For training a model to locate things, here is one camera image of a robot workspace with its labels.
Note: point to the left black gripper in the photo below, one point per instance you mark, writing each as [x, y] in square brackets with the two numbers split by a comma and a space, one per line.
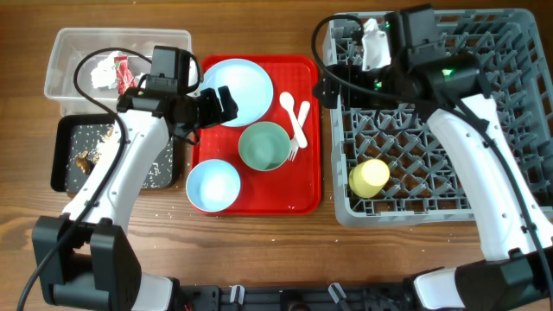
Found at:
[212, 115]

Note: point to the white plastic fork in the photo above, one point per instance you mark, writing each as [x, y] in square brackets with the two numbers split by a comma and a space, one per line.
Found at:
[301, 117]

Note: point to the light blue plate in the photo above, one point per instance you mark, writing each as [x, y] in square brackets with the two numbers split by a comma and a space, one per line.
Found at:
[250, 87]

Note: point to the crumpled white tissue left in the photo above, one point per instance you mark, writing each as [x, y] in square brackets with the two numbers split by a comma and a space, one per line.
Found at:
[104, 74]

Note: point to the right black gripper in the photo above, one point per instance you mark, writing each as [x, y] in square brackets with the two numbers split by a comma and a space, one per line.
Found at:
[333, 93]

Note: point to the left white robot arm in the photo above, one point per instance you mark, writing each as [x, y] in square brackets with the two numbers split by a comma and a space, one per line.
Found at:
[84, 258]

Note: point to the grey dishwasher rack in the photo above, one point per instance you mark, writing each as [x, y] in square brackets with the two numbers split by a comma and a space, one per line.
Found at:
[423, 186]

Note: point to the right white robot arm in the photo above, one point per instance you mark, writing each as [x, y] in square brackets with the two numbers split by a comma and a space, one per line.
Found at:
[454, 97]

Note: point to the red snack wrapper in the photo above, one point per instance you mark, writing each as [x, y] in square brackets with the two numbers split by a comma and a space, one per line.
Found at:
[124, 77]

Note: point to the green bowl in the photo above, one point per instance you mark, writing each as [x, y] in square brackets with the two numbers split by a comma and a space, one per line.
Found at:
[264, 146]

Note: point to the light blue small bowl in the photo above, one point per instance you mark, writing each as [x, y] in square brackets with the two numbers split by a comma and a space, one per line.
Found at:
[213, 185]

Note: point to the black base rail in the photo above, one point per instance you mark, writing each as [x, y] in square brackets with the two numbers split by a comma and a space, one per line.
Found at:
[333, 297]

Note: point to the black food waste tray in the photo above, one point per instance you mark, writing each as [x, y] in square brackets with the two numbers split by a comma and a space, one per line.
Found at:
[62, 143]

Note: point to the red serving tray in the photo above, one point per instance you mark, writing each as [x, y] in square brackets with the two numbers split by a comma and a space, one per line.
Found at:
[293, 189]

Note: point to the rice and food scraps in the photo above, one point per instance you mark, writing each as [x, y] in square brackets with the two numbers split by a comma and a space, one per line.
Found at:
[85, 149]

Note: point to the white plastic spoon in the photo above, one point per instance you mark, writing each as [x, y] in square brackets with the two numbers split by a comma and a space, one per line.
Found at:
[287, 102]

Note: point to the clear plastic waste bin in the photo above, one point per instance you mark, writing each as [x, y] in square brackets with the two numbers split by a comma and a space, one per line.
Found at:
[73, 44]

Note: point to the yellow cup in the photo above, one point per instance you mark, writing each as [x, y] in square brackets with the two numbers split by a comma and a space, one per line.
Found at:
[368, 178]

